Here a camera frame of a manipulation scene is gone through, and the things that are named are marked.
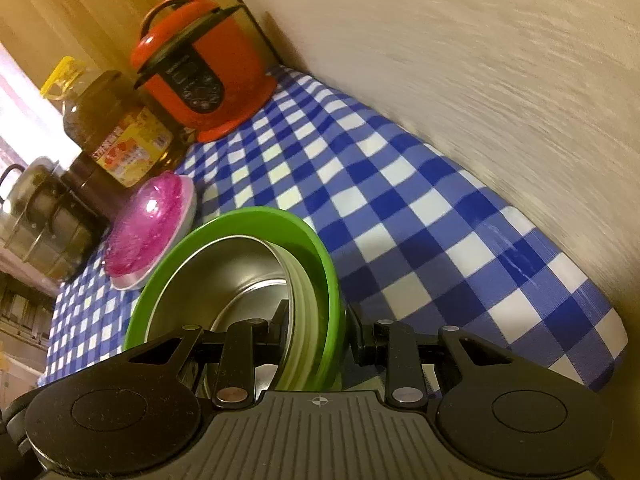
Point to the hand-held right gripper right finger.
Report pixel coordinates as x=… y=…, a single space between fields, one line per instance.
x=356 y=335

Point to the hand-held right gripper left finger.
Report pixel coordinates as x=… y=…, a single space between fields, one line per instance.
x=245 y=340

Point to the stainless steel bowl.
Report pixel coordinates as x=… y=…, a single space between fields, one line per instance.
x=220 y=275

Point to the green plastic bowl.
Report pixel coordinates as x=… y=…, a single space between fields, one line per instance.
x=320 y=270

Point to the white ceramic plate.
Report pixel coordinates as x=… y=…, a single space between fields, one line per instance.
x=187 y=215

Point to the pink glass plate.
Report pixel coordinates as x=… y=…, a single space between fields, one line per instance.
x=150 y=220
x=120 y=262

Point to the blue white checkered tablecloth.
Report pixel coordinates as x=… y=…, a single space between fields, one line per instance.
x=400 y=210

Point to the dark wooden chair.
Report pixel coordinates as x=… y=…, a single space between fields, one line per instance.
x=25 y=330

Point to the stainless steel steamer pot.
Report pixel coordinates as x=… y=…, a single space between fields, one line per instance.
x=45 y=220

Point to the cooking oil bottle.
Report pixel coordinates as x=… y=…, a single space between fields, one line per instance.
x=115 y=125

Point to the red electric pressure cooker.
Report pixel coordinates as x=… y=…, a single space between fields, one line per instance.
x=210 y=75

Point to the pink sheer curtain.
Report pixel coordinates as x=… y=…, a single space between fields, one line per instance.
x=20 y=100

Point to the wooden door panel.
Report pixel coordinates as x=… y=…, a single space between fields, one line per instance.
x=100 y=0

